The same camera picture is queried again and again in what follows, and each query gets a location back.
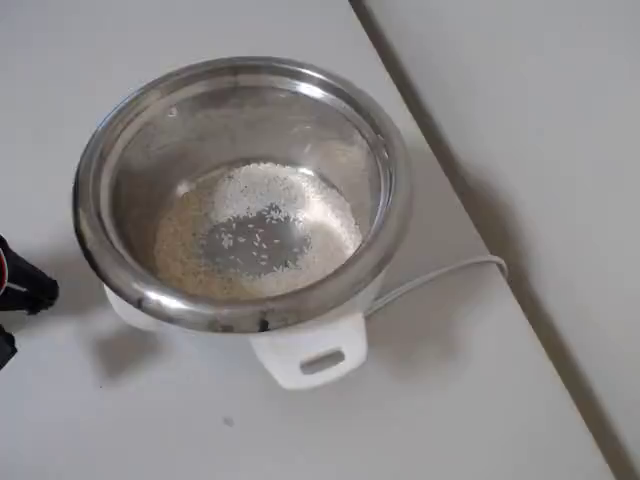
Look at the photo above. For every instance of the stainless steel inner pot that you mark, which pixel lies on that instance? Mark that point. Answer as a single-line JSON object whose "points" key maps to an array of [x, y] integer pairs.
{"points": [[150, 125]]}

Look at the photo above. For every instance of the white rice cooker body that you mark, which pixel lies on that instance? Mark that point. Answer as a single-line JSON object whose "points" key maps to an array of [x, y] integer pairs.
{"points": [[280, 360]]}

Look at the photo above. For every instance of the white uncooked rice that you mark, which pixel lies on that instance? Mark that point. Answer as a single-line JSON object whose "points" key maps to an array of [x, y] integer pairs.
{"points": [[260, 190]]}

